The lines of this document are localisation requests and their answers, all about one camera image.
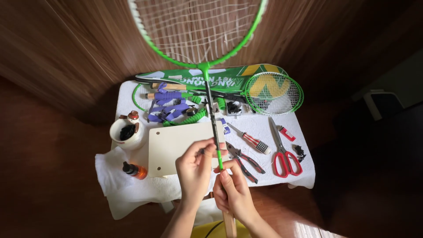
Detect person's right hand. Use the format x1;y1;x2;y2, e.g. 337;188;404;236
212;160;262;229

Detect person's left hand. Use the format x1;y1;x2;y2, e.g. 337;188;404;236
175;138;229;206

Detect green racket with bare handle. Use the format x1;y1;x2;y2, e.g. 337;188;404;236
127;0;269;238

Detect cream cutting board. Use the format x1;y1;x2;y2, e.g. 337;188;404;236
148;121;229;178

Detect red-black pliers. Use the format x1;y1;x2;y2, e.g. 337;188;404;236
226;141;266;184

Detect person's yellow clothing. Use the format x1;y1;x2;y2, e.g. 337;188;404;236
190;220;252;238

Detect green coiled grip tape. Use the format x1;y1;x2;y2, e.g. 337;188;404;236
162;96;226;128

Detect blue-white small packet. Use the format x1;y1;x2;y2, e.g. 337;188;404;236
219;118;231;135

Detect orange bottle with black cap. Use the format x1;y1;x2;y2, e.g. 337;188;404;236
122;161;148;180

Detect white towel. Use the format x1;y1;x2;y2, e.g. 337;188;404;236
95;80;316;221

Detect white mug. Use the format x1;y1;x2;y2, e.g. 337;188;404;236
109;118;148;151

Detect purple grip tape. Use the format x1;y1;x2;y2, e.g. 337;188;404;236
147;83;189;123

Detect clear box with black grommets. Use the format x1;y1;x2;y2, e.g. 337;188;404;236
226;101;255;117

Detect black scraps in mug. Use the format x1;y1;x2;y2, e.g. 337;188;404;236
119;124;136;141

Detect black plastic clips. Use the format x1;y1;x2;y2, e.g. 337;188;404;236
292;144;307;163

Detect green badminton racket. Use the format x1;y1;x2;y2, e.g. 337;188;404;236
145;74;305;114

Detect red lighter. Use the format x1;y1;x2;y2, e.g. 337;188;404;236
276;125;296;142

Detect brown bear figurine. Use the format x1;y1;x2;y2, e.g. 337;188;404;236
119;110;141;125

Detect green racket cover bag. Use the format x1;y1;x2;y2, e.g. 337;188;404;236
135;63;289;94

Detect white chair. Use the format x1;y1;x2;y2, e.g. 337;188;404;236
363;89;405;121

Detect red-white handled screwdriver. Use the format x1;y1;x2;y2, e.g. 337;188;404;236
227;123;272;155

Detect red-handled scissors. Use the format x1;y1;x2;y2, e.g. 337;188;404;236
268;116;303;178

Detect green racket frame with strings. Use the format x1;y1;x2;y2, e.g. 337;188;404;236
132;83;150;113

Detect green racket with yellow-printed strings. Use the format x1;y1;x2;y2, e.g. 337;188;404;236
150;71;302;116

